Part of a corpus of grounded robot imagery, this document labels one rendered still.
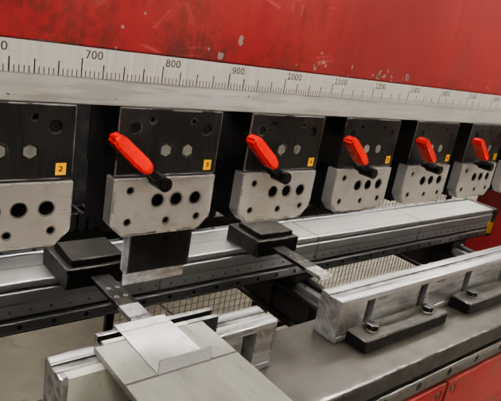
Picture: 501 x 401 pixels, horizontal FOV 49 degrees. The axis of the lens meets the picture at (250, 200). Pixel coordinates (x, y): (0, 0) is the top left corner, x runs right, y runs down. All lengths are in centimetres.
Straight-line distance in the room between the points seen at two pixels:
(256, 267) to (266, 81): 61
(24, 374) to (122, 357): 168
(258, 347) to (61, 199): 49
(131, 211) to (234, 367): 27
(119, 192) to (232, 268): 59
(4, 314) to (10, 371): 147
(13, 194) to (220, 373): 36
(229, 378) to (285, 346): 35
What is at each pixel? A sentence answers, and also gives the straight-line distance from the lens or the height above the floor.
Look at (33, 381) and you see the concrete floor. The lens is 243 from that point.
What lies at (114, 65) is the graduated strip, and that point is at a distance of 65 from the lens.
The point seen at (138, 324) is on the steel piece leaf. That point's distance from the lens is 87.
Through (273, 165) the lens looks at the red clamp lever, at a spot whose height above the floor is 128.
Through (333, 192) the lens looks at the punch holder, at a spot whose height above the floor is 121.
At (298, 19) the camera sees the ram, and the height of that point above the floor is 147.
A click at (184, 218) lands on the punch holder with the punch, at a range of 75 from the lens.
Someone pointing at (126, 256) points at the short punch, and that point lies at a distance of 78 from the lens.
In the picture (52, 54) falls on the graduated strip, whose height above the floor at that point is 139.
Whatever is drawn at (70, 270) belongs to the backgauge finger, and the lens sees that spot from 97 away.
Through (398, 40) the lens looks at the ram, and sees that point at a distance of 97.
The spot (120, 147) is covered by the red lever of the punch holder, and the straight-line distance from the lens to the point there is 63.
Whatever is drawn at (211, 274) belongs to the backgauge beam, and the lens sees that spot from 120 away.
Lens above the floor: 145
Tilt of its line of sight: 17 degrees down
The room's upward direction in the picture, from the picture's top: 10 degrees clockwise
